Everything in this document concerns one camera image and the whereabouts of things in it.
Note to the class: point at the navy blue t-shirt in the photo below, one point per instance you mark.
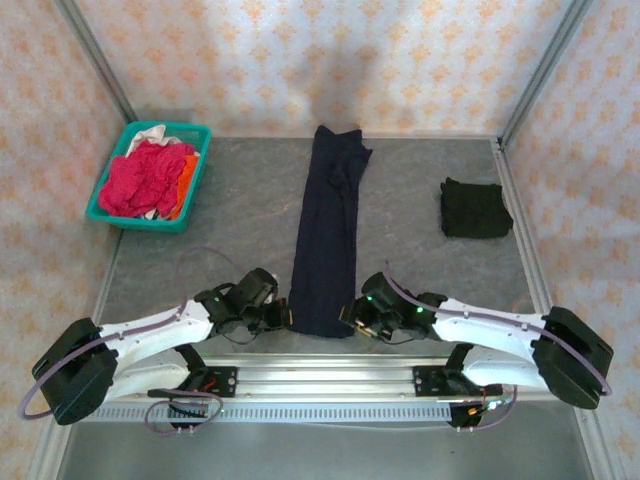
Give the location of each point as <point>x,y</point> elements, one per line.
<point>325,225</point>

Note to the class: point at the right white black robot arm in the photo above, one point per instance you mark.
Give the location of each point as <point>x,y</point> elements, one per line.
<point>490,337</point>

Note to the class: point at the small green-lit circuit board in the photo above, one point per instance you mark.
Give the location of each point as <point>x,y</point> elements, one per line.
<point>500,404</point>

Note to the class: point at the black folded t-shirt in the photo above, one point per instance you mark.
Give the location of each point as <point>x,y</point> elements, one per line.
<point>475,207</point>

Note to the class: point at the teal plastic basket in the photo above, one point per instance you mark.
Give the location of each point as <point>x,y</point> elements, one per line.
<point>125,223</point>

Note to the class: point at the orange t-shirt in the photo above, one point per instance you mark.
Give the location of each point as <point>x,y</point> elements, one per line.
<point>187,175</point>

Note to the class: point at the crimson red t-shirt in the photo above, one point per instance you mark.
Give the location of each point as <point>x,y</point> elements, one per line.
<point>135,185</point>

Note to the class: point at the white t-shirt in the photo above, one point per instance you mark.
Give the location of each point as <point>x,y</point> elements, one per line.
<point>147,135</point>

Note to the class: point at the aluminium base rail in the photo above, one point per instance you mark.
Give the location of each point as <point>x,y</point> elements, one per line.
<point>325,380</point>

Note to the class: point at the aluminium side rail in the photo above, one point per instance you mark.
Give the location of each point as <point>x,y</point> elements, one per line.
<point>525,235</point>
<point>107,280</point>

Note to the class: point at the aluminium frame post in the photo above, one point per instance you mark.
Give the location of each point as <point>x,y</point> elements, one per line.
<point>95,55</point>
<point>545,65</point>

